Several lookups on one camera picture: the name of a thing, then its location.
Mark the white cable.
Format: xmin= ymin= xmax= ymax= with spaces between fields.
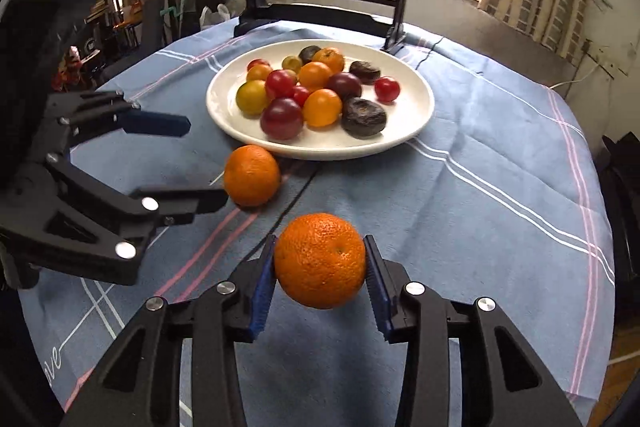
xmin=547 ymin=66 xmax=608 ymax=91

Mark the green plastic handle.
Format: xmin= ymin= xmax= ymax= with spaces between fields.
xmin=160 ymin=0 xmax=183 ymax=40

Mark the large orange mandarin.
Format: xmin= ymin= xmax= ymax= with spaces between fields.
xmin=273 ymin=213 xmax=367 ymax=309

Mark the black chair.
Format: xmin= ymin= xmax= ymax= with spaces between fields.
xmin=597 ymin=132 xmax=640 ymax=308

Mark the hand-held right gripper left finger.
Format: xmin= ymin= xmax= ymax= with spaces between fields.
xmin=60 ymin=234 xmax=279 ymax=427

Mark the small mandarin green stem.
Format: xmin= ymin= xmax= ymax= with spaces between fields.
xmin=317 ymin=47 xmax=346 ymax=73

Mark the yellow green tomato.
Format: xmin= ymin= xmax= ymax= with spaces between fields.
xmin=236 ymin=80 xmax=271 ymax=116

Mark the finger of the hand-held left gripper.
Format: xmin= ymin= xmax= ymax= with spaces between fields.
xmin=42 ymin=90 xmax=192 ymax=164
xmin=0 ymin=154 xmax=229 ymax=286

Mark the purple plum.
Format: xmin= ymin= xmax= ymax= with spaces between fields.
xmin=327 ymin=72 xmax=363 ymax=100

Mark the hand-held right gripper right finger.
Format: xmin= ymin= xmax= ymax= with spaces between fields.
xmin=363 ymin=234 xmax=583 ymax=427

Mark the wall socket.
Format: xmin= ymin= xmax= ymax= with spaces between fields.
xmin=582 ymin=40 xmax=628 ymax=80

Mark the blue striped tablecloth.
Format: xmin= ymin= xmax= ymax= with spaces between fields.
xmin=20 ymin=17 xmax=616 ymax=427

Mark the white round plate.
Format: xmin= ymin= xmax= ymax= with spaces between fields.
xmin=206 ymin=38 xmax=435 ymax=161

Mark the dark red plum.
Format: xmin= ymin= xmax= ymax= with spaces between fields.
xmin=259 ymin=97 xmax=305 ymax=141

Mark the white plastic bag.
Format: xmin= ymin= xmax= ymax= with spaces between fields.
xmin=200 ymin=3 xmax=231 ymax=30

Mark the large dark water chestnut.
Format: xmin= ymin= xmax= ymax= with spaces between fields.
xmin=341 ymin=97 xmax=388 ymax=138

